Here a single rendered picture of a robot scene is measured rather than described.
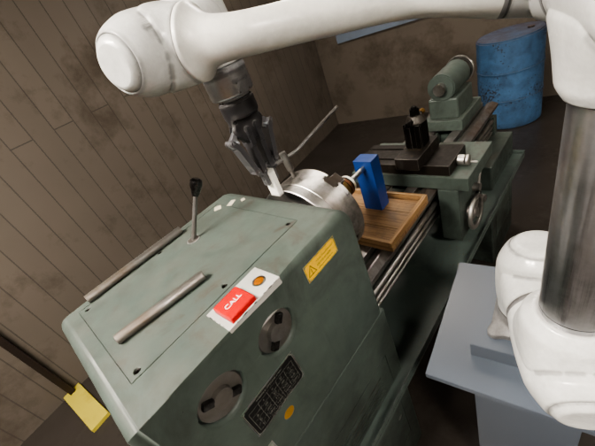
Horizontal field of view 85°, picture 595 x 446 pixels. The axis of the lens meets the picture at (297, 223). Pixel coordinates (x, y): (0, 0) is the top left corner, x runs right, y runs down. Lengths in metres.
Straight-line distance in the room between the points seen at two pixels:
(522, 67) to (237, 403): 3.49
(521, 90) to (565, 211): 3.25
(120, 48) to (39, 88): 2.32
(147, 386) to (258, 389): 0.20
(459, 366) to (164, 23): 0.99
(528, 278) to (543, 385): 0.22
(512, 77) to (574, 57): 3.26
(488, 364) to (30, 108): 2.74
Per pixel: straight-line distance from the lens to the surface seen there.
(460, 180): 1.39
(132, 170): 2.92
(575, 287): 0.63
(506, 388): 1.02
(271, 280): 0.63
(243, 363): 0.65
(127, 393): 0.65
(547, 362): 0.73
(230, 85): 0.66
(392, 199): 1.40
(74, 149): 2.79
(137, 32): 0.49
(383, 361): 1.14
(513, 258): 0.85
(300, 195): 0.92
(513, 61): 3.66
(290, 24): 0.49
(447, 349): 1.06
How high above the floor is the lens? 1.65
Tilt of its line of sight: 32 degrees down
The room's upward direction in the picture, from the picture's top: 23 degrees counter-clockwise
